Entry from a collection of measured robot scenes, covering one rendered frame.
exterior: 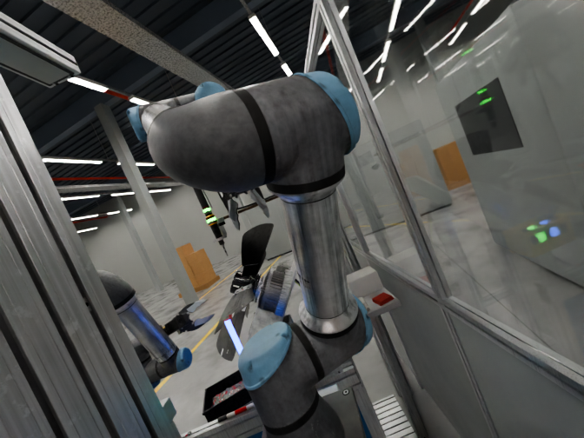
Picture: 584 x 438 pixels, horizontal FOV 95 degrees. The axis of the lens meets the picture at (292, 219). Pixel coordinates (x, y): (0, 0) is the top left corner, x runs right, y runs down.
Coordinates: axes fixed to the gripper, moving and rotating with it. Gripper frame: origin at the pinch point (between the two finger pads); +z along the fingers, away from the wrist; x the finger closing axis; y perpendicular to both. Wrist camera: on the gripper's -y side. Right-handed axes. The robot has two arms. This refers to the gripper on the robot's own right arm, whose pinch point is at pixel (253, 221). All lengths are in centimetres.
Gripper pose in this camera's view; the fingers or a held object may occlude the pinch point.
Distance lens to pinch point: 79.4
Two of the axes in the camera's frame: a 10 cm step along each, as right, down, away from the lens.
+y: 0.2, 0.5, -10.0
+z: 4.0, 9.2, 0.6
